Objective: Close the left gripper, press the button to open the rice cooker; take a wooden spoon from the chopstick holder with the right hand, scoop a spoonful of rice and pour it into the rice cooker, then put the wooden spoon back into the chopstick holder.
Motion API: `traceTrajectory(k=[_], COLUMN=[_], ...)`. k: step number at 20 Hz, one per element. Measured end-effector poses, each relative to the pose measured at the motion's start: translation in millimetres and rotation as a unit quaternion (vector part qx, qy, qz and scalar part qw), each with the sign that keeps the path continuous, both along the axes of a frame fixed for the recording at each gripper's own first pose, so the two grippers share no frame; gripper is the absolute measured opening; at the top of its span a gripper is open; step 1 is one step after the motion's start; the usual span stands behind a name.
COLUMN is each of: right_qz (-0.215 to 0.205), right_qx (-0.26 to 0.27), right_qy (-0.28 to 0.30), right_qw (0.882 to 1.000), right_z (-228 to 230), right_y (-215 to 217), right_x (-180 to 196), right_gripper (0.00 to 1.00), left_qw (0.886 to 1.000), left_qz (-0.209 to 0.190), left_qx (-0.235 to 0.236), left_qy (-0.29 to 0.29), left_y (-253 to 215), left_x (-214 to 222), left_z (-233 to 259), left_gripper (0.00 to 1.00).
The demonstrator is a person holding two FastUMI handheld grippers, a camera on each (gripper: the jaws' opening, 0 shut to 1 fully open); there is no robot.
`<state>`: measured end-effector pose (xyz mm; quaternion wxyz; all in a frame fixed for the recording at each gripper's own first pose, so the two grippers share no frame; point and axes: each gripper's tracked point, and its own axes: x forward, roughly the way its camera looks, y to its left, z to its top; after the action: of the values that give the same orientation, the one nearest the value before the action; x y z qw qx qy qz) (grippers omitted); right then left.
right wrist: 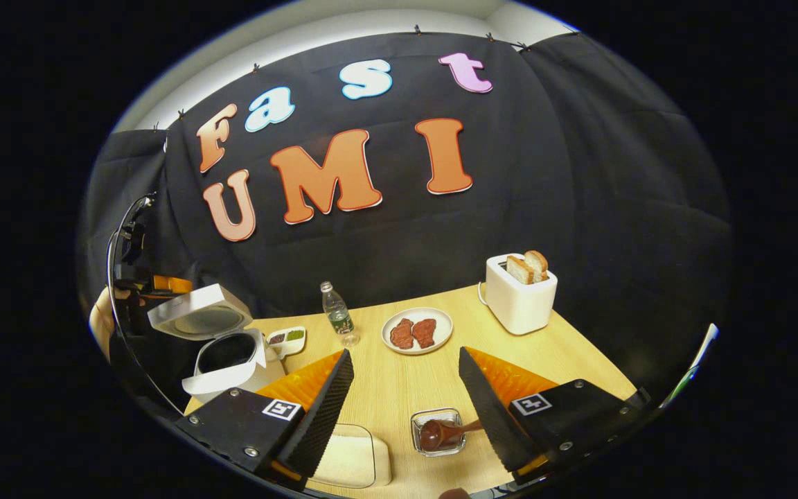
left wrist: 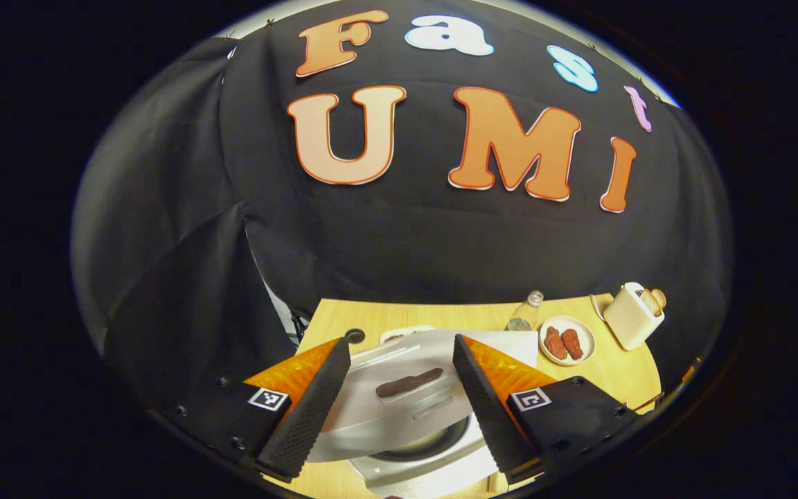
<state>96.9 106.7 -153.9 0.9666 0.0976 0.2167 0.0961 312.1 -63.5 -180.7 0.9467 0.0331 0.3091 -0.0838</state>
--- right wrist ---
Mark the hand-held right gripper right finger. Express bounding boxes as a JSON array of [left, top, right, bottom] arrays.
[[458, 347, 649, 486]]

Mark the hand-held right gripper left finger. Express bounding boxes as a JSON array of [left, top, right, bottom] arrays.
[[176, 349, 355, 491]]

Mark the brown wooden spoon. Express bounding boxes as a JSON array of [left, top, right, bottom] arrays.
[[418, 418, 484, 453]]

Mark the metal wire chopstick holder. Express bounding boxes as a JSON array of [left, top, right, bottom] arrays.
[[411, 408, 467, 457]]

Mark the white rice cooker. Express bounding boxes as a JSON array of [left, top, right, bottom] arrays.
[[148, 283, 287, 404]]

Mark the white two-part sauce dish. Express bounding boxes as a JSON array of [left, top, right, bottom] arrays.
[[267, 326, 307, 358]]

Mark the clear plastic water bottle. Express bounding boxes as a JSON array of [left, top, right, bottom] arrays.
[[320, 281, 360, 347]]

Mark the white round plate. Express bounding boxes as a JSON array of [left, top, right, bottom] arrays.
[[381, 307, 454, 356]]

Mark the white toaster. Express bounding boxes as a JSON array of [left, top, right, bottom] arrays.
[[477, 253, 558, 336]]

